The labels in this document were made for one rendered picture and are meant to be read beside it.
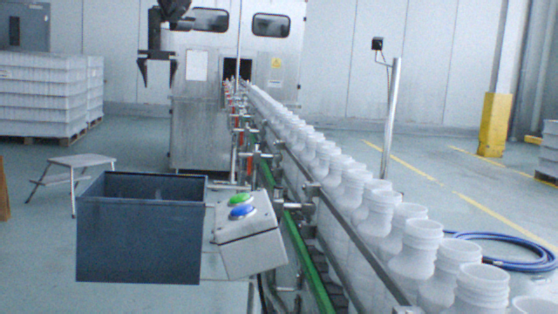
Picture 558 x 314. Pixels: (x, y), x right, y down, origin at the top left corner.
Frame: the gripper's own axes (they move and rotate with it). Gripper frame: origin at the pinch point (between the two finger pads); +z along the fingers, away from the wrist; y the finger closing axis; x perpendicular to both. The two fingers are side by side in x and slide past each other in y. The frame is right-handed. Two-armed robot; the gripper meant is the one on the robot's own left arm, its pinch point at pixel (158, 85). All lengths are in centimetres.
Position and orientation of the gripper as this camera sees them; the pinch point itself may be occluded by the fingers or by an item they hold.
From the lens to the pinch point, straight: 144.8
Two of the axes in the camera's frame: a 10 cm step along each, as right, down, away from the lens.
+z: -0.5, 9.8, 1.8
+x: 1.0, 1.8, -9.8
